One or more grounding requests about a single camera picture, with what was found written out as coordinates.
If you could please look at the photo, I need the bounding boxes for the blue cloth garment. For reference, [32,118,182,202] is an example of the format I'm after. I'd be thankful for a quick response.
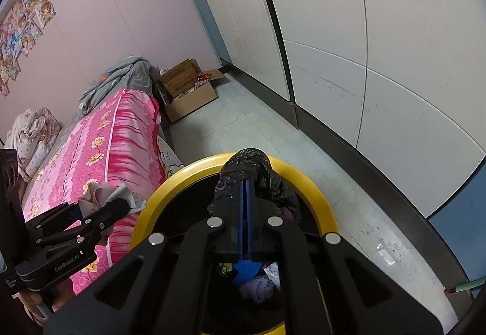
[231,261,263,287]

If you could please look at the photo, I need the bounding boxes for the black plastic bag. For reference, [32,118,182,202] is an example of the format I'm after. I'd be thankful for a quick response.
[207,147,301,225]

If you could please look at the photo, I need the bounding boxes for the open cardboard box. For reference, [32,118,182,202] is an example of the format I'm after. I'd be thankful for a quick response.
[157,58,227,124]

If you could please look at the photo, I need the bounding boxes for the colourful snack packets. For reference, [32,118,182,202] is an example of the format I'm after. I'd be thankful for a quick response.
[182,74,212,94]

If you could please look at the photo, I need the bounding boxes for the lavender fluffy ball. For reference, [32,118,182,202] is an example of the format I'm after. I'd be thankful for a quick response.
[237,276,276,304]

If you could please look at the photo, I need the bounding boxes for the pale green handle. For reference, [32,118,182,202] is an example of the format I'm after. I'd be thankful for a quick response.
[447,279,475,294]

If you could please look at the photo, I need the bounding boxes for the pink floral blanket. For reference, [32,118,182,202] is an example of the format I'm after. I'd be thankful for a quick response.
[21,89,168,295]

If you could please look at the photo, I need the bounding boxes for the folded floral quilt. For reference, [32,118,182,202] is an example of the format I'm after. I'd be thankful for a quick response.
[5,107,61,184]

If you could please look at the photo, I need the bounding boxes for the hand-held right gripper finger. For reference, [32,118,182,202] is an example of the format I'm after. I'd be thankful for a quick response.
[246,179,444,335]
[43,179,247,335]

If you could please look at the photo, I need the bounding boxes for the blue cabinet panel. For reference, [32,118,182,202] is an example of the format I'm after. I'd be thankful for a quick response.
[428,188,486,286]

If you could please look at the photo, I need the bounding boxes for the grey crumpled quilt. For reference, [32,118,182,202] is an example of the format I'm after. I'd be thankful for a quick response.
[78,56,156,117]

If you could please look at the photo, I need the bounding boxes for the cluster of cartoon wall stickers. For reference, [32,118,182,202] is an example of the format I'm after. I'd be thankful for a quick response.
[0,0,57,96]

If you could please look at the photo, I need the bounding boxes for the person's left hand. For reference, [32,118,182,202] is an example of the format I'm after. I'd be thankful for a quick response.
[19,278,77,326]

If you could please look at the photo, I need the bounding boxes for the grey cloth bundle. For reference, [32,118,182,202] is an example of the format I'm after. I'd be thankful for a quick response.
[78,183,147,222]

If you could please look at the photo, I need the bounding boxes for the yellow rimmed trash bin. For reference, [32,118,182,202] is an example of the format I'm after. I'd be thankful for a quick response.
[129,153,339,335]

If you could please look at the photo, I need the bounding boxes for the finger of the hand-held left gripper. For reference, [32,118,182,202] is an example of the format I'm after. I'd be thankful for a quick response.
[25,203,82,236]
[34,198,132,248]

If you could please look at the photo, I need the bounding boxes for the white cartoon print bedsheet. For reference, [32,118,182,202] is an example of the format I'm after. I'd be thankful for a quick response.
[156,130,185,184]

